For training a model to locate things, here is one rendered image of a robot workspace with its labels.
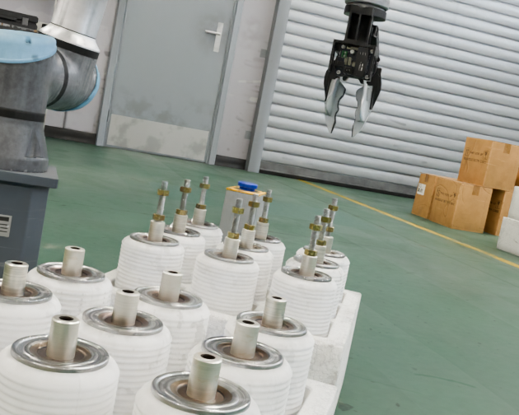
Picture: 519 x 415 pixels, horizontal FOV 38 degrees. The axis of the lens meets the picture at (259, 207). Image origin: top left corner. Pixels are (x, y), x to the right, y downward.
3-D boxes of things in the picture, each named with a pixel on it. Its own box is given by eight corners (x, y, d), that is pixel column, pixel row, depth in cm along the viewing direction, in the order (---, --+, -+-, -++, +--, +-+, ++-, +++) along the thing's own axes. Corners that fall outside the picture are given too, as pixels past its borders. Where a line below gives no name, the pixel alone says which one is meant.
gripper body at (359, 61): (324, 74, 123) (339, 0, 122) (332, 79, 132) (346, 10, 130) (371, 82, 122) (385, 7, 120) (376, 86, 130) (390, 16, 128)
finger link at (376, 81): (351, 109, 128) (354, 57, 128) (353, 109, 130) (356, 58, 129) (379, 109, 127) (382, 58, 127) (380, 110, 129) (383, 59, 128)
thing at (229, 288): (164, 371, 111) (185, 253, 109) (193, 356, 120) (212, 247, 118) (222, 391, 108) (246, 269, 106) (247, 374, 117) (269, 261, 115)
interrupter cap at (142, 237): (134, 244, 109) (135, 240, 109) (124, 234, 116) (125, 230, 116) (184, 250, 112) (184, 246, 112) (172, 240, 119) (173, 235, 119)
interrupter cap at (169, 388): (133, 401, 54) (135, 391, 54) (170, 371, 61) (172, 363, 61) (233, 430, 52) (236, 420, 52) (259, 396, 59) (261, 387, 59)
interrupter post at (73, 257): (55, 275, 84) (60, 247, 83) (66, 272, 86) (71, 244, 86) (75, 280, 83) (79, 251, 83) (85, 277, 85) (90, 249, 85)
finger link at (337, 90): (310, 126, 126) (329, 73, 125) (315, 128, 132) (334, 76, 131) (327, 132, 126) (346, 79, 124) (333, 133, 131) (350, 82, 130)
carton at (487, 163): (513, 192, 489) (523, 146, 486) (482, 186, 481) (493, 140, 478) (486, 185, 517) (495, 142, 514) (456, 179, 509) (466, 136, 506)
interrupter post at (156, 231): (147, 243, 112) (151, 221, 112) (144, 240, 114) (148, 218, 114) (163, 244, 113) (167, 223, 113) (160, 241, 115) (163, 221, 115)
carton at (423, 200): (447, 219, 546) (456, 178, 542) (464, 225, 523) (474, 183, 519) (410, 212, 537) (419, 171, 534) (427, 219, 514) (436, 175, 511)
